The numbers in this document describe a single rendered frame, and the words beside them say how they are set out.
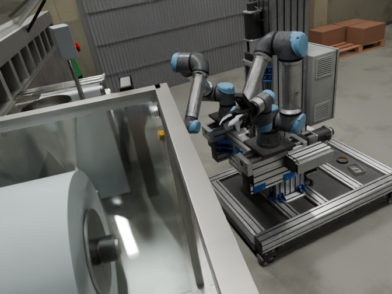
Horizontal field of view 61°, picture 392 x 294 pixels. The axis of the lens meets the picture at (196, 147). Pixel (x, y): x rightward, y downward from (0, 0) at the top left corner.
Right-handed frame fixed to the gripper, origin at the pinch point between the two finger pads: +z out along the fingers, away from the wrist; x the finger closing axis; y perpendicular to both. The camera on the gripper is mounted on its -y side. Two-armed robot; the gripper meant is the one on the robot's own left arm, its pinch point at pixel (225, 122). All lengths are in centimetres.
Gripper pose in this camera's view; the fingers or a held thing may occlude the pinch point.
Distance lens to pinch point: 135.2
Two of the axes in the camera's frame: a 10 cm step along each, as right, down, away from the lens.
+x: -7.3, -1.1, 6.7
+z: -6.4, 4.6, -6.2
